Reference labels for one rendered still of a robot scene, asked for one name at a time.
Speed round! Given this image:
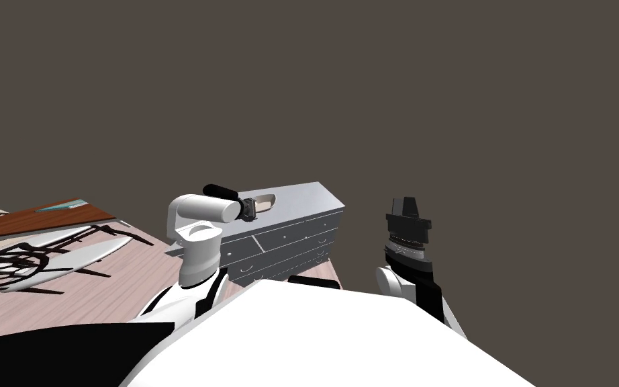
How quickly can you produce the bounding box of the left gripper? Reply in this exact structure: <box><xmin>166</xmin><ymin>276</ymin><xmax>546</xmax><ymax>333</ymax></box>
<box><xmin>237</xmin><ymin>197</ymin><xmax>259</xmax><ymax>222</ymax></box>

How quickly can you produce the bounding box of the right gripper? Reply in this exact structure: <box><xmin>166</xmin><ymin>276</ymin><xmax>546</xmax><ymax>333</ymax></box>
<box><xmin>385</xmin><ymin>196</ymin><xmax>433</xmax><ymax>245</ymax></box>

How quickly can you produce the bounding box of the grey chest of drawers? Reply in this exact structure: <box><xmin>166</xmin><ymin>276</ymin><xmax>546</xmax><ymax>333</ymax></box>
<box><xmin>165</xmin><ymin>181</ymin><xmax>346</xmax><ymax>288</ymax></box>

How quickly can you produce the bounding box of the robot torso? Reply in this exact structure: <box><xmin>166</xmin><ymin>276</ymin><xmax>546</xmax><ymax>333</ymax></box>
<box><xmin>120</xmin><ymin>274</ymin><xmax>537</xmax><ymax>387</ymax></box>

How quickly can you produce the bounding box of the teal book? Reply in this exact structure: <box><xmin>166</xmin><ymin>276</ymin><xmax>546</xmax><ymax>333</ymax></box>
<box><xmin>35</xmin><ymin>199</ymin><xmax>90</xmax><ymax>214</ymax></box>

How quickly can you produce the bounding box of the brown wooden table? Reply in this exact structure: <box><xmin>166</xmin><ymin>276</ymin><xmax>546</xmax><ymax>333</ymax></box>
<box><xmin>0</xmin><ymin>198</ymin><xmax>117</xmax><ymax>244</ymax></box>

